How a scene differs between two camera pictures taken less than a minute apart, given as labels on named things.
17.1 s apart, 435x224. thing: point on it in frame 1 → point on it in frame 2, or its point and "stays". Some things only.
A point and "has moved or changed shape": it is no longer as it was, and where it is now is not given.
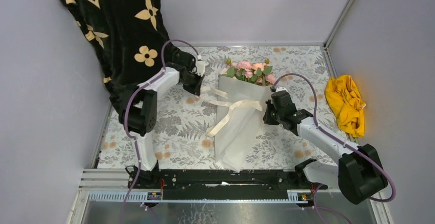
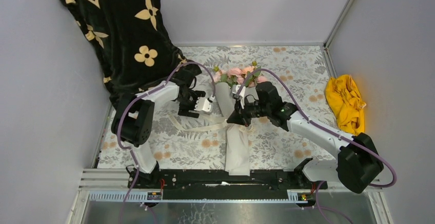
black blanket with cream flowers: [122, 20] stays
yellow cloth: [345, 100] stays
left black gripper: [195, 88] → [183, 111]
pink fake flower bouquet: [257, 73] has moved or changed shape
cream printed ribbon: [255, 104] → [245, 129]
